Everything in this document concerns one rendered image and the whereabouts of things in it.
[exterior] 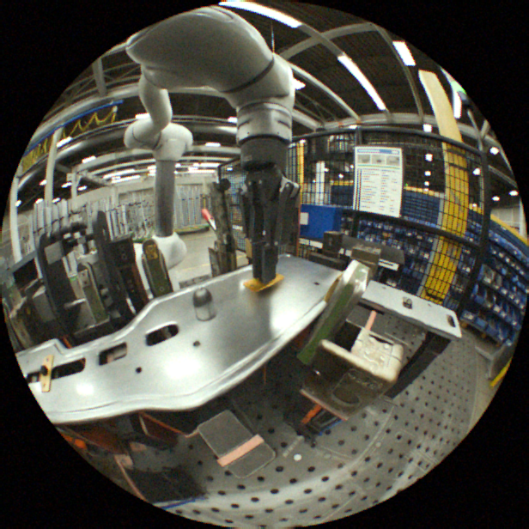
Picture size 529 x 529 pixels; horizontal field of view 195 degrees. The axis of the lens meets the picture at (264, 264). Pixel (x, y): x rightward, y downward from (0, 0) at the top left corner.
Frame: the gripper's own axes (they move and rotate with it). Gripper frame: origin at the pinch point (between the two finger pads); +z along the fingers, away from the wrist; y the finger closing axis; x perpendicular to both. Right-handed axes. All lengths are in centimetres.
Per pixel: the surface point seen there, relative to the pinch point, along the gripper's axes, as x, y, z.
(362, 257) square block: 23.5, 12.8, 1.4
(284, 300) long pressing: -0.6, 5.8, 5.3
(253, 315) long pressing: -7.1, 5.2, 5.3
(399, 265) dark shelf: 32.3, 23.6, 3.1
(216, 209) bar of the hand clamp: -1.6, -14.3, -9.6
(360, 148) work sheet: 54, 2, -38
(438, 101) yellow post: 58, 45, -71
